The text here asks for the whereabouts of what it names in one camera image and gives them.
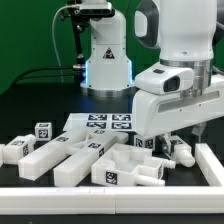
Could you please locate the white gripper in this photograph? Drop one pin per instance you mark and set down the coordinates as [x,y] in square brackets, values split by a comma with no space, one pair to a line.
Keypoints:
[153,115]

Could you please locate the white chair seat part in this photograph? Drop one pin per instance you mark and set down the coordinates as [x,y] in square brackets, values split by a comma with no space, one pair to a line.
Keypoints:
[124,165]

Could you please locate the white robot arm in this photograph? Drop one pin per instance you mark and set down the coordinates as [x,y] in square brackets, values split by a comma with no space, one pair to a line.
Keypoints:
[184,31]

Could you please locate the white cube nut with tag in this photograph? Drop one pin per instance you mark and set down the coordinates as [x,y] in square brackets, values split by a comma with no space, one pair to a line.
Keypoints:
[142,142]

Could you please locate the white tag sheet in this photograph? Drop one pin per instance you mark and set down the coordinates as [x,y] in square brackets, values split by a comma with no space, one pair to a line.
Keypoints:
[105,121]

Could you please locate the white L-shaped fence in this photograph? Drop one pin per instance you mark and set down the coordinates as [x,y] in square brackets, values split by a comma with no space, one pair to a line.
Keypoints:
[111,200]

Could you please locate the small white cube nut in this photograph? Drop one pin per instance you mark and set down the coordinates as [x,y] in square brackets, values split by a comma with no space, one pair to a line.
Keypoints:
[43,131]

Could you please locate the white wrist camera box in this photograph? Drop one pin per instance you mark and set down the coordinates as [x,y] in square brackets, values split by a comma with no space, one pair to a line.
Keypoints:
[160,79]

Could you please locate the white chair back frame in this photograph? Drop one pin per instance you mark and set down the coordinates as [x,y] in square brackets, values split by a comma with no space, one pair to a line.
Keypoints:
[69,155]

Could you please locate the grey camera on stand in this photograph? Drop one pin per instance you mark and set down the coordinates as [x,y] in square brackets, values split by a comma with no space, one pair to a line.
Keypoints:
[96,8]

